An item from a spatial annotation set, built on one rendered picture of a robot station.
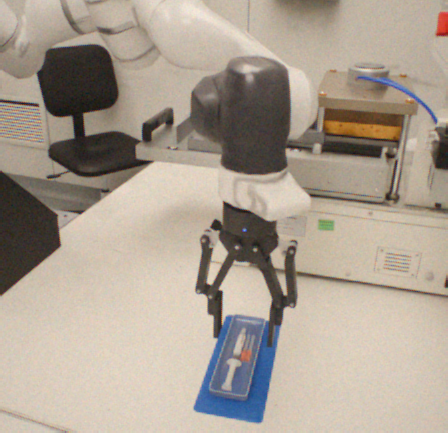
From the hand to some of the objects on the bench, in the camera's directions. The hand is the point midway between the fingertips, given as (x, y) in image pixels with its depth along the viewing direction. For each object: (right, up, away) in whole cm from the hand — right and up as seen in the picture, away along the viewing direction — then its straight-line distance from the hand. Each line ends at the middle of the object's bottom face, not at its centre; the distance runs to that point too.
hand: (244, 322), depth 78 cm
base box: (+23, +9, +38) cm, 45 cm away
